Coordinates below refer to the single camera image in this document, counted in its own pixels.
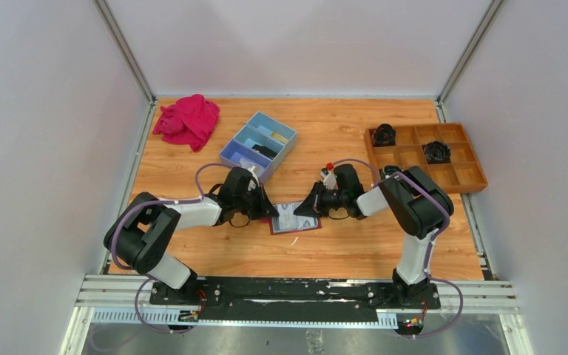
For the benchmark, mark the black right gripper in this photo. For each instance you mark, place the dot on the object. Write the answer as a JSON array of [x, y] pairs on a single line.
[[319, 200]]

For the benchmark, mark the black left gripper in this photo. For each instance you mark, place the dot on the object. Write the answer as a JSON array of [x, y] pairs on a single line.
[[257, 203]]

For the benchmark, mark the silver VIP card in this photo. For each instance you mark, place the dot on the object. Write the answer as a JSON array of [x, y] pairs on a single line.
[[306, 223]]

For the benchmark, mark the red leather card holder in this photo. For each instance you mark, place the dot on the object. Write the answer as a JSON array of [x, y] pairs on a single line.
[[268, 220]]

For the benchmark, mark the white diamond card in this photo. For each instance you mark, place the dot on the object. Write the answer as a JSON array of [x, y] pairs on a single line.
[[286, 221]]

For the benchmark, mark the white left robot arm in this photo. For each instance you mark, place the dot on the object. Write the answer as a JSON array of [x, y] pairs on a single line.
[[139, 238]]

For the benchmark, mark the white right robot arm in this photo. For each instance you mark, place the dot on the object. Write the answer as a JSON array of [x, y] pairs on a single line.
[[421, 208]]

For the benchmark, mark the gold card in box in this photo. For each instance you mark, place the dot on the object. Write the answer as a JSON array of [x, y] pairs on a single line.
[[278, 137]]

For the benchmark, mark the black item in box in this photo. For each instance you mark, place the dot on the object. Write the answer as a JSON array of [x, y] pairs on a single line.
[[265, 151]]

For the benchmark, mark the blue compartment organizer box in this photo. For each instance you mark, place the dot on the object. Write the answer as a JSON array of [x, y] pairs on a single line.
[[257, 130]]

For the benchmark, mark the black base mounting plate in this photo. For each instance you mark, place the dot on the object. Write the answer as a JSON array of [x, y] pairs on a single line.
[[293, 299]]

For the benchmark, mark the crumpled pink cloth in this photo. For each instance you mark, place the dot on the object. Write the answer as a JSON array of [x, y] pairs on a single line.
[[189, 121]]

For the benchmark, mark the wooden compartment tray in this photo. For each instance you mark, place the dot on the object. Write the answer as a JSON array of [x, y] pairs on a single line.
[[463, 175]]

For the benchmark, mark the aluminium frame rail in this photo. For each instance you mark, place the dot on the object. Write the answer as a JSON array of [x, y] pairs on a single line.
[[125, 298]]

